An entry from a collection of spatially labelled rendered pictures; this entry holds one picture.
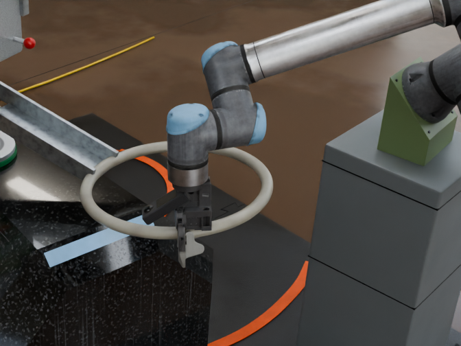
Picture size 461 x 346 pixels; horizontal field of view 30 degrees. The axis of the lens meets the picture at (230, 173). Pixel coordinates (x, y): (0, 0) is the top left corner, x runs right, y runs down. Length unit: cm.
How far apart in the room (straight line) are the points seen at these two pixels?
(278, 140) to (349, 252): 178
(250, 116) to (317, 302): 119
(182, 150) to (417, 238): 99
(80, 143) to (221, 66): 60
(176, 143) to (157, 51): 361
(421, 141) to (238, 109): 85
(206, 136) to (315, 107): 305
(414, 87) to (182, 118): 94
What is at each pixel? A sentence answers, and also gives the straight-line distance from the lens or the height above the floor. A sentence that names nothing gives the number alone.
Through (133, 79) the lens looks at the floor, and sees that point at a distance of 501.
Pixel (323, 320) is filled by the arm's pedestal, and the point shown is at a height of 20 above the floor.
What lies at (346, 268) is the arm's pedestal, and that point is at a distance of 277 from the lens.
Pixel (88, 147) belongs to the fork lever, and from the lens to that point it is 234.
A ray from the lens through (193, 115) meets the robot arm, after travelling 180.
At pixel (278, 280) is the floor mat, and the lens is 340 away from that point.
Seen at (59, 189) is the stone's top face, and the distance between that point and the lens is 235.
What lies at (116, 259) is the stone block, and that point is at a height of 77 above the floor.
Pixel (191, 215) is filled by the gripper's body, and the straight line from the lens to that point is 190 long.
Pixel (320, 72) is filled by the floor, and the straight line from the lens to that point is 531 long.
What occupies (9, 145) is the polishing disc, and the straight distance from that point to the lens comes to 252.
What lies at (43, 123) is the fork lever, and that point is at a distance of 240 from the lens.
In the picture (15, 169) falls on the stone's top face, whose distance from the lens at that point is 245.
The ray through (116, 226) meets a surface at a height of 94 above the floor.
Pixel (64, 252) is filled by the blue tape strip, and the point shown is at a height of 81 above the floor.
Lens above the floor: 206
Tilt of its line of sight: 30 degrees down
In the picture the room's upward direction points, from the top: 5 degrees clockwise
